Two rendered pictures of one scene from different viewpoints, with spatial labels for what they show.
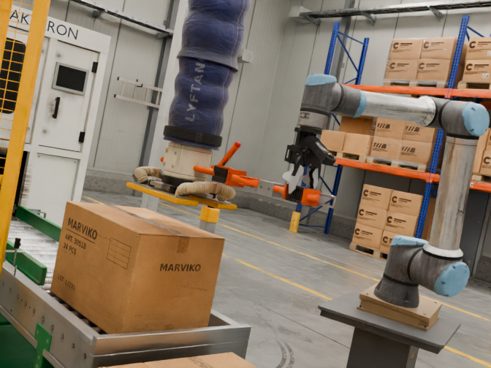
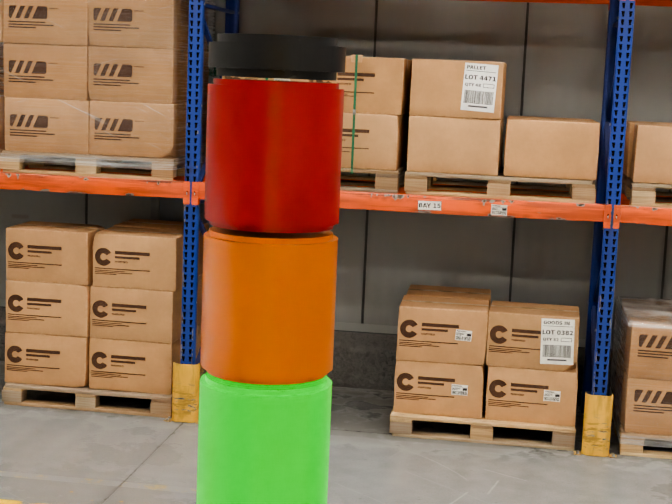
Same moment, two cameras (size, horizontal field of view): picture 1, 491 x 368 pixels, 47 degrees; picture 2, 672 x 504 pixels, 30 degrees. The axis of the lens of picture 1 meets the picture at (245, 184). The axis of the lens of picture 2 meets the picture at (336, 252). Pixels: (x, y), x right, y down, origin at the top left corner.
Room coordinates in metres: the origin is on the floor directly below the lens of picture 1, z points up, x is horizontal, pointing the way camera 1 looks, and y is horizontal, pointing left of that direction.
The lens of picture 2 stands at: (2.32, 1.56, 2.33)
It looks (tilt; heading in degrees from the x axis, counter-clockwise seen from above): 8 degrees down; 320
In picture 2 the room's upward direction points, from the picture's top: 2 degrees clockwise
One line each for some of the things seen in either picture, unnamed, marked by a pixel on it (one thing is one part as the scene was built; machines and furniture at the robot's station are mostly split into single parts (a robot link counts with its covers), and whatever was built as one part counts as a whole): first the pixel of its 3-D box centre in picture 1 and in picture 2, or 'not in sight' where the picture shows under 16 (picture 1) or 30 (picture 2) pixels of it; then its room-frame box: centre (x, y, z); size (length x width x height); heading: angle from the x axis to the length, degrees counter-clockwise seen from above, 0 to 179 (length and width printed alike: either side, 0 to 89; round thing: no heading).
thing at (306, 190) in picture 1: (301, 195); not in sight; (1.73, -0.18, 1.20); 0.08 x 0.07 x 0.05; 44
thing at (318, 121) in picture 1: (311, 121); not in sight; (1.75, -0.16, 1.43); 0.10 x 0.09 x 0.05; 133
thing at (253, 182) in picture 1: (243, 177); not in sight; (2.11, 0.01, 1.21); 0.93 x 0.30 x 0.04; 44
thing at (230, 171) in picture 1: (229, 176); not in sight; (1.99, 0.06, 1.20); 0.10 x 0.08 x 0.06; 134
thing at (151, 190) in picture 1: (161, 189); not in sight; (2.10, 0.30, 1.10); 0.34 x 0.10 x 0.05; 44
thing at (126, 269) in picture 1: (134, 266); not in sight; (2.32, 0.39, 0.75); 0.60 x 0.40 x 0.40; 43
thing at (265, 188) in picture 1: (271, 188); not in sight; (1.83, -0.09, 1.20); 0.07 x 0.07 x 0.04; 44
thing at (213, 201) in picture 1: (200, 194); not in sight; (2.23, 0.17, 1.10); 0.34 x 0.10 x 0.05; 44
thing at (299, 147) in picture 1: (305, 147); not in sight; (1.76, -0.16, 1.35); 0.09 x 0.08 x 0.12; 43
